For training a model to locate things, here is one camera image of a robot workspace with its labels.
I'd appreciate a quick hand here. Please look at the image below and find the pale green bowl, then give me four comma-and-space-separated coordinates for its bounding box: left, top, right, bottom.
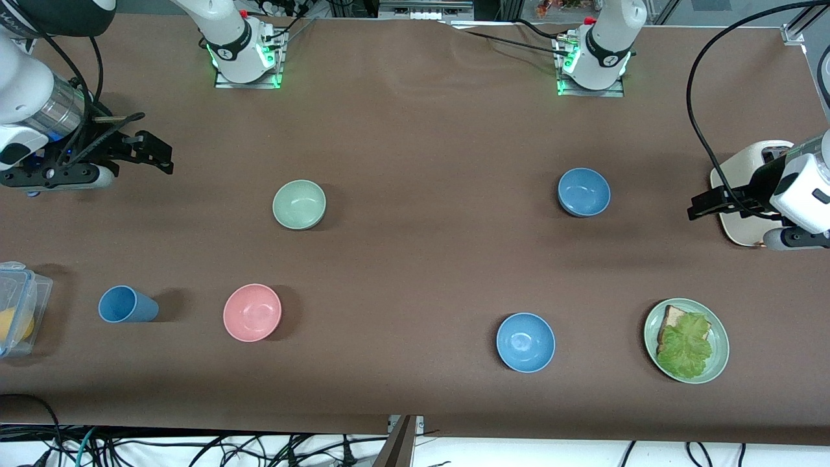
272, 180, 327, 230

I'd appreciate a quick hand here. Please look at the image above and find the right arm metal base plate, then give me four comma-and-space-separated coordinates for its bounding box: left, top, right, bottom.
214, 29, 286, 90

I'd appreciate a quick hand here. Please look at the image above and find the green lettuce leaf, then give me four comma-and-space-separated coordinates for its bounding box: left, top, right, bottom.
656, 313, 714, 380

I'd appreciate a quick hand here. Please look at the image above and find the bright blue bowl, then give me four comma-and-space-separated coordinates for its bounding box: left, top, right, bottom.
496, 313, 556, 374

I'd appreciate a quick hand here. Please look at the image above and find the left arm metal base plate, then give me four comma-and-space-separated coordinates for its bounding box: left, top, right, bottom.
554, 32, 626, 98

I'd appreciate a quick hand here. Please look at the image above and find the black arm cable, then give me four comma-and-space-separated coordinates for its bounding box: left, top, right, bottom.
686, 0, 830, 221
26, 26, 147, 176

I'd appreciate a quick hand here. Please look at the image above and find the cream white toaster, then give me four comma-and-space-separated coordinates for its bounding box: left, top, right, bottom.
710, 139, 797, 248

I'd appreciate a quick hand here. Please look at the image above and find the white power strip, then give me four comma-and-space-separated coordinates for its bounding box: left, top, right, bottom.
258, 0, 313, 19

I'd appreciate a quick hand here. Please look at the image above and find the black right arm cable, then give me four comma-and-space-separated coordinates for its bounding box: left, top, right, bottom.
26, 26, 147, 176

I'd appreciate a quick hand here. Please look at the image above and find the yellow fruit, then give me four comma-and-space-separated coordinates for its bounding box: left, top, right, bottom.
0, 308, 34, 343

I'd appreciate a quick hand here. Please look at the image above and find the aluminium corner profile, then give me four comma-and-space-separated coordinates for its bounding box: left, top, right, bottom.
781, 0, 830, 45

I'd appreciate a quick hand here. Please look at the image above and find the blue plastic cup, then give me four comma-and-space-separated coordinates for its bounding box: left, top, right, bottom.
98, 285, 160, 324

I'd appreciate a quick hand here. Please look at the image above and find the pale green plate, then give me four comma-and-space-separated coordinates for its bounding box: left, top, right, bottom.
643, 298, 730, 385

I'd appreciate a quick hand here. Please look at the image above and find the thin black cable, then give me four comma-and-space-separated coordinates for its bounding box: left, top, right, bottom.
441, 19, 566, 53

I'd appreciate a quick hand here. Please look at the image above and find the clear plastic food container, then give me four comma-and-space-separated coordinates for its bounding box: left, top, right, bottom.
0, 261, 54, 359

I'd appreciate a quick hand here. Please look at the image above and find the teal cable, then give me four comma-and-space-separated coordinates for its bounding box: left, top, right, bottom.
75, 425, 99, 467

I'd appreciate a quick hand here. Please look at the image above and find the toast bread slice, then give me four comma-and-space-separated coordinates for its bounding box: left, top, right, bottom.
656, 305, 713, 354

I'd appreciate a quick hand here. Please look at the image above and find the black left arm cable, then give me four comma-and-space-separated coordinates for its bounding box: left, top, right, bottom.
686, 0, 830, 221

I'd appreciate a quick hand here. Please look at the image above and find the brown mounting post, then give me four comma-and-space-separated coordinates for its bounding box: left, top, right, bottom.
373, 415, 419, 467

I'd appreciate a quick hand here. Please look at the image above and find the brown table cover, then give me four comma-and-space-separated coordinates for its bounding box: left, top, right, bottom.
0, 13, 830, 447

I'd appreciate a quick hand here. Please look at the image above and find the pink bowl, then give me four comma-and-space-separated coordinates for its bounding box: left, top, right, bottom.
222, 283, 283, 342

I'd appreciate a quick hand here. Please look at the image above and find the dusty blue bowl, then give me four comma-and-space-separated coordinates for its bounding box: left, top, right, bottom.
558, 167, 611, 218

